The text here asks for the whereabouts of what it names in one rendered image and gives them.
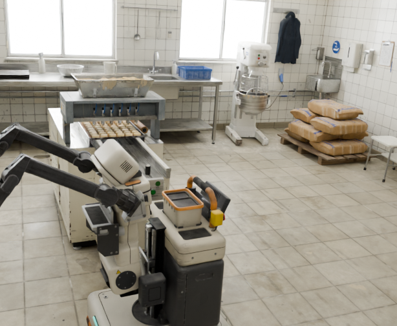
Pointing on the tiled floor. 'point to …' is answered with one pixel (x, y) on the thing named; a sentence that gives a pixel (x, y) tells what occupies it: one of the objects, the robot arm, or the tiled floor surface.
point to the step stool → (390, 151)
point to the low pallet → (324, 153)
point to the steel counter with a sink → (172, 88)
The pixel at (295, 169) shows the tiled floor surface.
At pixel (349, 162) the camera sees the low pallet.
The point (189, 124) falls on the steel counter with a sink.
